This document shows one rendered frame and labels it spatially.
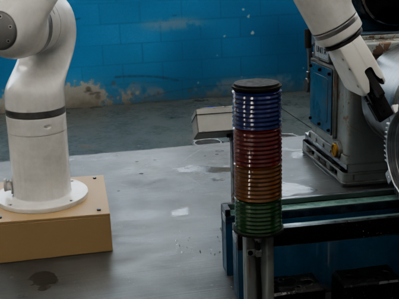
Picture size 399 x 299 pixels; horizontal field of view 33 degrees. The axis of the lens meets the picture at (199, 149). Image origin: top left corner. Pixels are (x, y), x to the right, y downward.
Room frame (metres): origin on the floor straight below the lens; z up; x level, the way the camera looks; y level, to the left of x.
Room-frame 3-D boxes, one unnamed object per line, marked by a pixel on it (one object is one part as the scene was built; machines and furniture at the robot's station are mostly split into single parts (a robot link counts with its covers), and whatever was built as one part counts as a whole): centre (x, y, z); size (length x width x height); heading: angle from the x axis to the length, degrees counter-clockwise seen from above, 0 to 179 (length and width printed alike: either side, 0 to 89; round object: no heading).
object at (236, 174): (0.79, -0.07, 1.10); 0.06 x 0.06 x 0.04
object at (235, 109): (0.79, -0.07, 1.19); 0.06 x 0.06 x 0.04
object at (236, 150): (0.79, -0.07, 1.14); 0.06 x 0.06 x 0.04
